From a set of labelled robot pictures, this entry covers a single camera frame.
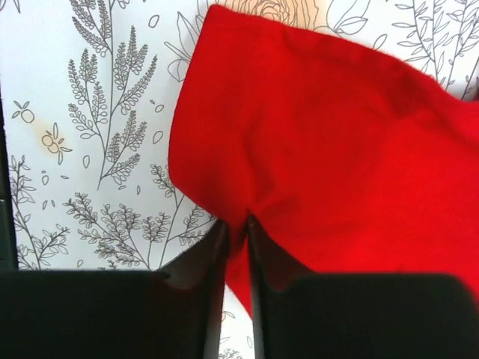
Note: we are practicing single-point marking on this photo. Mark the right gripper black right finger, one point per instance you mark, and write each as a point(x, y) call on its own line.
point(299, 313)

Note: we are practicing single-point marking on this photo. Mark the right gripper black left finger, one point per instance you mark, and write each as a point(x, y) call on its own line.
point(174, 312)

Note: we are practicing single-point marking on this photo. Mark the red t shirt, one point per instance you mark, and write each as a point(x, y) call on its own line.
point(352, 160)

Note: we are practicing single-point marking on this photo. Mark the floral patterned table mat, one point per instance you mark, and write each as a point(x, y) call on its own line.
point(51, 157)

